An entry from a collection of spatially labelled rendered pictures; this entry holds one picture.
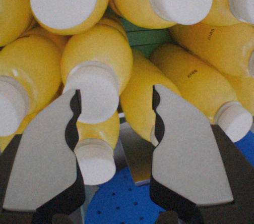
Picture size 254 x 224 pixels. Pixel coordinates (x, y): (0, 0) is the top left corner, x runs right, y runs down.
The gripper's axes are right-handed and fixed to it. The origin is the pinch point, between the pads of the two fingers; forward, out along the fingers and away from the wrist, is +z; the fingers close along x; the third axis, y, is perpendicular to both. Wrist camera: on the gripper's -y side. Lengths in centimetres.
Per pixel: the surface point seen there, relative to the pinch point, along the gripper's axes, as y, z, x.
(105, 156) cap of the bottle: 7.0, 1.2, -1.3
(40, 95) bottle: 2.0, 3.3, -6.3
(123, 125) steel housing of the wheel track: 17.6, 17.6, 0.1
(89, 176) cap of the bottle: 8.9, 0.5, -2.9
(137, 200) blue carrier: 25.4, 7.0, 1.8
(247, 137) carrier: 50, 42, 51
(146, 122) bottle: 6.7, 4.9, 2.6
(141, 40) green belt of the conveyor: 4.2, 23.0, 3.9
